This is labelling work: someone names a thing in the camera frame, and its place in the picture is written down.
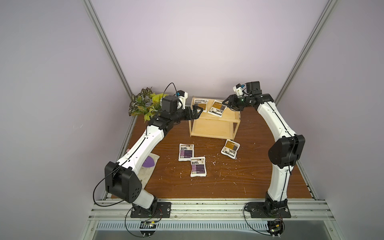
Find yellow coffee bag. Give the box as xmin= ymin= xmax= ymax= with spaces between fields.
xmin=221 ymin=140 xmax=241 ymax=159
xmin=208 ymin=100 xmax=227 ymax=118
xmin=193 ymin=99 xmax=209 ymax=113

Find purple coffee bag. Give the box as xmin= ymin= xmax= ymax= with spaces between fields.
xmin=178 ymin=144 xmax=195 ymax=162
xmin=190 ymin=157 xmax=207 ymax=178

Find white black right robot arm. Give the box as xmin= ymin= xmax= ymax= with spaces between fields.
xmin=223 ymin=81 xmax=306 ymax=213

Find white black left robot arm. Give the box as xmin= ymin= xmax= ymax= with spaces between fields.
xmin=105 ymin=96 xmax=204 ymax=215

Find light wooden two-tier shelf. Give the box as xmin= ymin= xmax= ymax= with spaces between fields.
xmin=189 ymin=97 xmax=241 ymax=140

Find artificial green leafy plant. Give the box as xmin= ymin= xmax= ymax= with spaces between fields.
xmin=129 ymin=88 xmax=167 ymax=122

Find purple pink small shovel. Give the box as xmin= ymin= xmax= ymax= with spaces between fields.
xmin=142 ymin=156 xmax=156 ymax=168

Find left small circuit board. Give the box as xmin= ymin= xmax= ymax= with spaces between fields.
xmin=139 ymin=221 xmax=158 ymax=238

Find small circuit board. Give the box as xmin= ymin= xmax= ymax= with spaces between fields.
xmin=267 ymin=219 xmax=285 ymax=238
xmin=139 ymin=221 xmax=158 ymax=238

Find right small circuit board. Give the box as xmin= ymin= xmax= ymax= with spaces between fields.
xmin=267 ymin=219 xmax=285 ymax=238

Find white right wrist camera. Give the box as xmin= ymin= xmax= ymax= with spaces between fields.
xmin=233 ymin=84 xmax=246 ymax=97

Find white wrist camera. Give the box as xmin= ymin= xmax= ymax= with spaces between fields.
xmin=233 ymin=84 xmax=246 ymax=97
xmin=176 ymin=90 xmax=188 ymax=110

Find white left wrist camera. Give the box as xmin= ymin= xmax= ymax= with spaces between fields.
xmin=176 ymin=90 xmax=188 ymax=110

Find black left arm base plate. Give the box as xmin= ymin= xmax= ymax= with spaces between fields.
xmin=130 ymin=202 xmax=172 ymax=219

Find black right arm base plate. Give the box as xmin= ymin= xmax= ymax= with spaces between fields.
xmin=245 ymin=202 xmax=292 ymax=219

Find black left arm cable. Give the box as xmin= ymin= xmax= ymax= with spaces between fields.
xmin=92 ymin=167 xmax=127 ymax=208

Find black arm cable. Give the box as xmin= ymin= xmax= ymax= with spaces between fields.
xmin=241 ymin=202 xmax=271 ymax=237
xmin=92 ymin=167 xmax=127 ymax=208

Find aluminium front rail frame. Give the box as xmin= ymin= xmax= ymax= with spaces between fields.
xmin=80 ymin=198 xmax=345 ymax=240

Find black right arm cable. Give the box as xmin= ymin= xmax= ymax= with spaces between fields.
xmin=241 ymin=202 xmax=271 ymax=237

